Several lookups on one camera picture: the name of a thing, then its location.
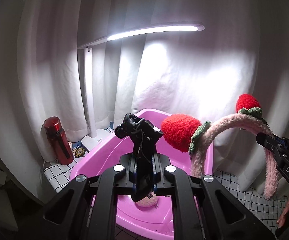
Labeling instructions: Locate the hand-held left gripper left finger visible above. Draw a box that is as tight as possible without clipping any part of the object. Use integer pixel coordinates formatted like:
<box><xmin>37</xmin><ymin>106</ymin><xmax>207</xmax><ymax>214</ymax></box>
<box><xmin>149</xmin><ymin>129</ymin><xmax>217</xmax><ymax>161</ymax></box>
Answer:
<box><xmin>43</xmin><ymin>154</ymin><xmax>138</xmax><ymax>240</ymax></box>

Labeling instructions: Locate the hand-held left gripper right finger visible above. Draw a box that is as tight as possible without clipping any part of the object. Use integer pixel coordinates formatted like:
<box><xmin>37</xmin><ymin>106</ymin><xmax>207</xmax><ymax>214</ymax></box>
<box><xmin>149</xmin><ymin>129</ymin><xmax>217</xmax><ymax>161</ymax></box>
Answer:
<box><xmin>150</xmin><ymin>154</ymin><xmax>276</xmax><ymax>240</ymax></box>

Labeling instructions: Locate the round beige plush coin purse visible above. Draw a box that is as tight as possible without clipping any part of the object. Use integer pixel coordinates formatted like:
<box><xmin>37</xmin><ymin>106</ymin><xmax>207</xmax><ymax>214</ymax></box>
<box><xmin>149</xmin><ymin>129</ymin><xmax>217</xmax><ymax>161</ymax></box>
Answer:
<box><xmin>135</xmin><ymin>192</ymin><xmax>160</xmax><ymax>208</ymax></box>

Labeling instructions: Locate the black hair bow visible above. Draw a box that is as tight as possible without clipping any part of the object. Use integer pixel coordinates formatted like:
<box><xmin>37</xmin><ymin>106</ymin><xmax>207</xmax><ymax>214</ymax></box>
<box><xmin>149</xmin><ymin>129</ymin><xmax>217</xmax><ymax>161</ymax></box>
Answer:
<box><xmin>114</xmin><ymin>113</ymin><xmax>164</xmax><ymax>203</ymax></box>

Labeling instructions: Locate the pink plastic basin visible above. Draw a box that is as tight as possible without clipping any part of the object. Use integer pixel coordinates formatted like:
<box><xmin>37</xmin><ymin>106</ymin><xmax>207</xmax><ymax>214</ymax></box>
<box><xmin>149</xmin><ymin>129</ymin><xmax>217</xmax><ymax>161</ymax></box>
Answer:
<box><xmin>69</xmin><ymin>108</ymin><xmax>214</xmax><ymax>237</ymax></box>

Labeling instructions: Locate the pink plush strawberry headband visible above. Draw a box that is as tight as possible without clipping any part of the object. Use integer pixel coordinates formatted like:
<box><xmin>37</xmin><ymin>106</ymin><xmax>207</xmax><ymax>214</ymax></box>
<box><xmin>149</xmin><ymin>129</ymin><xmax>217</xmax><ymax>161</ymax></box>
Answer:
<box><xmin>161</xmin><ymin>93</ymin><xmax>280</xmax><ymax>201</ymax></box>

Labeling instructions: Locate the small gold-rimmed badge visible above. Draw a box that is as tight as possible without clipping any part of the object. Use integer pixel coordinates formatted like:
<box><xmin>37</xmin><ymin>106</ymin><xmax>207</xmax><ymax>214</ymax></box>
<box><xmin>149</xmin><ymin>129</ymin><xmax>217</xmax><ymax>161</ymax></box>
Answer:
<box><xmin>73</xmin><ymin>146</ymin><xmax>86</xmax><ymax>159</ymax></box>

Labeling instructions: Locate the black-checked white tablecloth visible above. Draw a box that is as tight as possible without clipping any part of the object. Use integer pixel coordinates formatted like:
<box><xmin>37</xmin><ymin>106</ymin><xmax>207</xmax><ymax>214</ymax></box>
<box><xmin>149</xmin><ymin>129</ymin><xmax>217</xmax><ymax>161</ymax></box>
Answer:
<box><xmin>43</xmin><ymin>160</ymin><xmax>289</xmax><ymax>240</ymax></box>

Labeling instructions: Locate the red water bottle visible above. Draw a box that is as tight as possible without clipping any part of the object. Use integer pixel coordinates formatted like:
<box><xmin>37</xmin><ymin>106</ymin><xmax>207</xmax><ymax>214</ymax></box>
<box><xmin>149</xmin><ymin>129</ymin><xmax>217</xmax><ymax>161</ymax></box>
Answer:
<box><xmin>43</xmin><ymin>116</ymin><xmax>74</xmax><ymax>166</ymax></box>

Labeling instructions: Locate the white desk lamp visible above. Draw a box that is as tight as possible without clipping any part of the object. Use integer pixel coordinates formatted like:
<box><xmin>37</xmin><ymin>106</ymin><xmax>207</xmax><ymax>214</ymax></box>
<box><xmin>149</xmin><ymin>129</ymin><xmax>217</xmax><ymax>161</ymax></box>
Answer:
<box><xmin>77</xmin><ymin>21</ymin><xmax>205</xmax><ymax>153</ymax></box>

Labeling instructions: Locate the white curtain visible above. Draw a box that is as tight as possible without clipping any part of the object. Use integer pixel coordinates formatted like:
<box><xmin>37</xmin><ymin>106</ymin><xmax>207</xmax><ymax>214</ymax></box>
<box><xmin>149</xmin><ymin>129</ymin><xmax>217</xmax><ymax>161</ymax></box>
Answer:
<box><xmin>0</xmin><ymin>0</ymin><xmax>289</xmax><ymax>205</ymax></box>

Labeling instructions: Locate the white cable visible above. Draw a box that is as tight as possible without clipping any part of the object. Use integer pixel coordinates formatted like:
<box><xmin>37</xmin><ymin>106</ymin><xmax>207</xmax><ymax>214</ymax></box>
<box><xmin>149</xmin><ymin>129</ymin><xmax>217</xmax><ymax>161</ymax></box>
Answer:
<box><xmin>40</xmin><ymin>155</ymin><xmax>50</xmax><ymax>173</ymax></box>

